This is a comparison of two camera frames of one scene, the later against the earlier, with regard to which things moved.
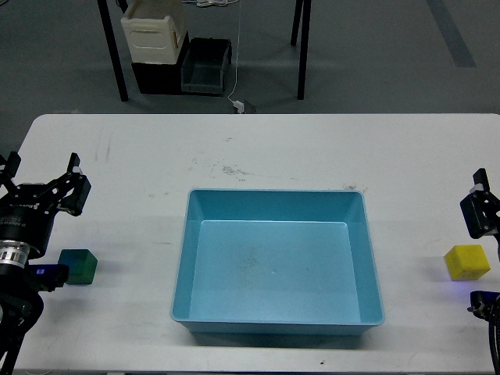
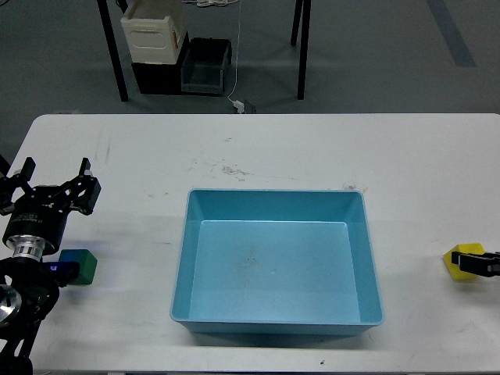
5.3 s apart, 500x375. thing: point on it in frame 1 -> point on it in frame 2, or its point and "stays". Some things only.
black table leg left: x=112 y=46 stays
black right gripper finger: x=480 y=208 -> x=485 y=264
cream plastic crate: x=154 y=30 stays
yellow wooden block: x=466 y=262 stays
